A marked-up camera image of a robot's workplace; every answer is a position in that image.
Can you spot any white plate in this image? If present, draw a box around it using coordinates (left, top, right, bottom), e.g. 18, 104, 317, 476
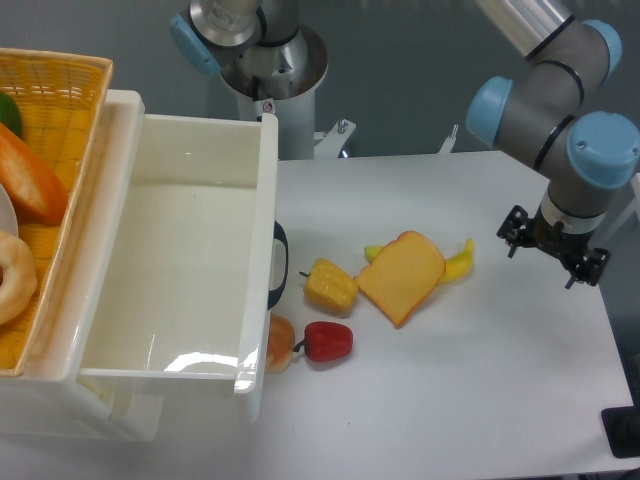
0, 185, 19, 236

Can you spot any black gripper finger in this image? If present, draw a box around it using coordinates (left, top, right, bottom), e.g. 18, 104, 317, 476
496, 205, 531, 258
563, 248, 611, 289

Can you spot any toy peach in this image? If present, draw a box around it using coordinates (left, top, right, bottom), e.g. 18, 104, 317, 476
265, 314, 295, 373

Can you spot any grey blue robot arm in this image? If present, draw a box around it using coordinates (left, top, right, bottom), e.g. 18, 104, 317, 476
170, 1, 639, 286

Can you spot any toy bread slice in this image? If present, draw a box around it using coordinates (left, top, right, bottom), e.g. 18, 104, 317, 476
355, 231, 446, 328

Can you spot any toy bagel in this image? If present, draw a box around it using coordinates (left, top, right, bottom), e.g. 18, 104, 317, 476
1, 230, 37, 325

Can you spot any white drawer cabinet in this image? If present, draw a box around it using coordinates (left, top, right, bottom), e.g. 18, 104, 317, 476
1, 90, 162, 441

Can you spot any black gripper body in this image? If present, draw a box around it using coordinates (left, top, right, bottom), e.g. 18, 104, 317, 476
524, 208, 590, 260

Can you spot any orange toy bread loaf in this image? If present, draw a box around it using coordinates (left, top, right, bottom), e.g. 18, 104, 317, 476
1, 124, 69, 226

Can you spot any white plastic drawer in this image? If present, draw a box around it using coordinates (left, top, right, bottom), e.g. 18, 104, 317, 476
80, 114, 278, 422

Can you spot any yellow woven basket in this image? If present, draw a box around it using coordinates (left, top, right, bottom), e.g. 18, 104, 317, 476
1, 48, 113, 377

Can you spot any black device at edge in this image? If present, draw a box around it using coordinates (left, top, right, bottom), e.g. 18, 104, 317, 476
601, 406, 639, 459

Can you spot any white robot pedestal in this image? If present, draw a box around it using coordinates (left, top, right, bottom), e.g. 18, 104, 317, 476
223, 19, 328, 160

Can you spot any white metal bracket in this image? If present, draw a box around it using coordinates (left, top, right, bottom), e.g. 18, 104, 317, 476
314, 119, 357, 159

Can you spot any green toy pepper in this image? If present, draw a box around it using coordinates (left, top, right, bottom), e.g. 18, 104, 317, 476
0, 92, 23, 138

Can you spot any yellow toy banana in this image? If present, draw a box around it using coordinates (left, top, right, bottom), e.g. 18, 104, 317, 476
364, 238, 475, 284

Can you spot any white frame at right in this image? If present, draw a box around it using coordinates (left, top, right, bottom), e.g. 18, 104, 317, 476
601, 174, 639, 247

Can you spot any black drawer handle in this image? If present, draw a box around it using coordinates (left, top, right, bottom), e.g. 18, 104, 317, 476
267, 221, 290, 310

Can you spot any yellow toy bell pepper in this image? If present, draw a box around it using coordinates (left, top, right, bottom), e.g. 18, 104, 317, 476
301, 258, 359, 314

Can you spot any red toy bell pepper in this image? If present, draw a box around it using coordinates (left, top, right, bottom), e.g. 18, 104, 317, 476
292, 321, 354, 363

